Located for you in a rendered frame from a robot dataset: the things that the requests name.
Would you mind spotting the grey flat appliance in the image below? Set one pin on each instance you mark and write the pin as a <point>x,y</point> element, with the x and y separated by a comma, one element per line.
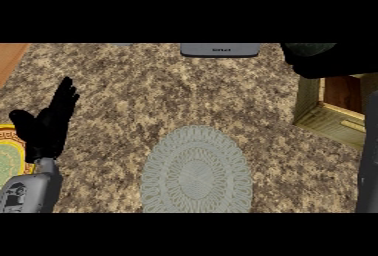
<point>219,50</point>

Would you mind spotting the open wooden drawer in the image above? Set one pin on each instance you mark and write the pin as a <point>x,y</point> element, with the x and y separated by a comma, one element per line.
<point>330,123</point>

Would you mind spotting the grey oval lace placemat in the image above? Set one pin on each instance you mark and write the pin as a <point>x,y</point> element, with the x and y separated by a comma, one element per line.
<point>197,173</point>

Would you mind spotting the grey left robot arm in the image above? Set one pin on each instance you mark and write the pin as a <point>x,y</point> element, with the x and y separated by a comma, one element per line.
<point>30,193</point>

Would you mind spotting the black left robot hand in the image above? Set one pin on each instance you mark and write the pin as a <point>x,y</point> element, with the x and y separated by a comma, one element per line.
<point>46,133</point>

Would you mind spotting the dark green round object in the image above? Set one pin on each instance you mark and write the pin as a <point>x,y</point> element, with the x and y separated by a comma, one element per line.
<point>311,48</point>

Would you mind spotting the yellow green patterned placemat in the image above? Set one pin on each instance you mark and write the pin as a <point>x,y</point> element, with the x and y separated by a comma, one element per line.
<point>8,156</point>

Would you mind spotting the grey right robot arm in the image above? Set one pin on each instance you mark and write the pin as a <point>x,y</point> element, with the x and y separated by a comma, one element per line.
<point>370,160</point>

